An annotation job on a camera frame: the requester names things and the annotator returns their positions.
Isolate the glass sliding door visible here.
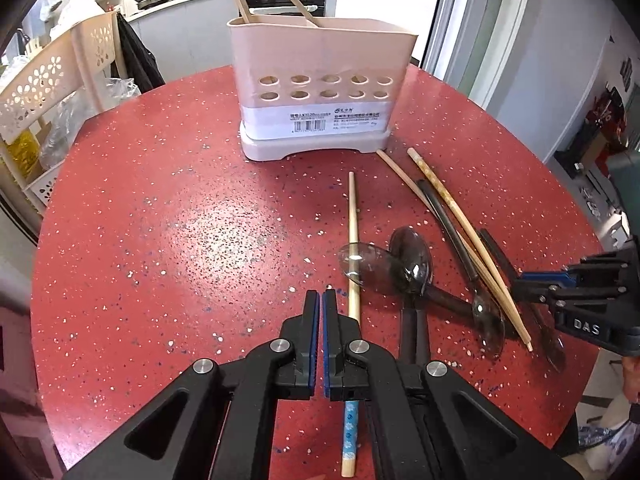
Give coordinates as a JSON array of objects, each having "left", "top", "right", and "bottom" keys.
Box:
[{"left": 420, "top": 0, "right": 533, "bottom": 98}]

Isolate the yellow oil bottle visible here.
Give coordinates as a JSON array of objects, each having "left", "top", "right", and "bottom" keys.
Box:
[{"left": 7, "top": 130, "right": 42, "bottom": 183}]

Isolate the black built-in oven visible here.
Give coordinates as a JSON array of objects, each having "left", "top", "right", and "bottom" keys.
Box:
[{"left": 240, "top": 0, "right": 336, "bottom": 20}]

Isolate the wooden chopstick brown patterned end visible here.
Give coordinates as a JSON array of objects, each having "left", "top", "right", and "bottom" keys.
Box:
[{"left": 406, "top": 147, "right": 534, "bottom": 352}]

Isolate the beige flower cutout plastic rack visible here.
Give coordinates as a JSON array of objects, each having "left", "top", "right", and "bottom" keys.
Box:
[{"left": 0, "top": 10, "right": 121, "bottom": 216}]

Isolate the dark clear plastic spoon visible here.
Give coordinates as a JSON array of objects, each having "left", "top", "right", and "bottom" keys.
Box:
[
  {"left": 416, "top": 179, "right": 507, "bottom": 361},
  {"left": 338, "top": 241, "right": 476, "bottom": 318},
  {"left": 479, "top": 229, "right": 567, "bottom": 373},
  {"left": 389, "top": 226, "right": 435, "bottom": 366}
]

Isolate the pink plastic utensil holder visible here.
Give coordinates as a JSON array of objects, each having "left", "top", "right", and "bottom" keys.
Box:
[{"left": 227, "top": 15, "right": 396, "bottom": 163}]

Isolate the wooden chopstick blue patterned end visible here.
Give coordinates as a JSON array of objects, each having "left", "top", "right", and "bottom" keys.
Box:
[{"left": 341, "top": 171, "right": 362, "bottom": 478}]

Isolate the person's right forearm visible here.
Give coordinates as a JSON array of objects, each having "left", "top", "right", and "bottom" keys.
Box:
[{"left": 624, "top": 355, "right": 640, "bottom": 427}]

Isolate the black hanging jacket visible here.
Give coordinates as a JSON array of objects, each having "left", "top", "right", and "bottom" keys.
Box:
[{"left": 116, "top": 12, "right": 166, "bottom": 93}]

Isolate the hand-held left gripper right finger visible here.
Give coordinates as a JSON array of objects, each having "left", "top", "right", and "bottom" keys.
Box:
[{"left": 322, "top": 287, "right": 583, "bottom": 480}]

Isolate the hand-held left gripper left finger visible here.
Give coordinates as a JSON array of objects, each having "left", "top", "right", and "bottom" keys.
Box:
[{"left": 62, "top": 290, "right": 321, "bottom": 480}]

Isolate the white plastic bag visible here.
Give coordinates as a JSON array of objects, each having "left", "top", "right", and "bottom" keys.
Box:
[{"left": 37, "top": 0, "right": 67, "bottom": 24}]

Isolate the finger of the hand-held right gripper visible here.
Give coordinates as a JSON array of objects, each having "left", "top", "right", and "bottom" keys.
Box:
[
  {"left": 517, "top": 252, "right": 632, "bottom": 287},
  {"left": 511, "top": 281, "right": 627, "bottom": 312}
]

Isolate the blue white patterned cloth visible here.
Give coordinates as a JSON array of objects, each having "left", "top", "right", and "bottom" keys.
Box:
[{"left": 579, "top": 422, "right": 637, "bottom": 462}]

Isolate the clear plastic bag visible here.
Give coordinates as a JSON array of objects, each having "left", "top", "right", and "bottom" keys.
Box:
[{"left": 39, "top": 77, "right": 142, "bottom": 171}]

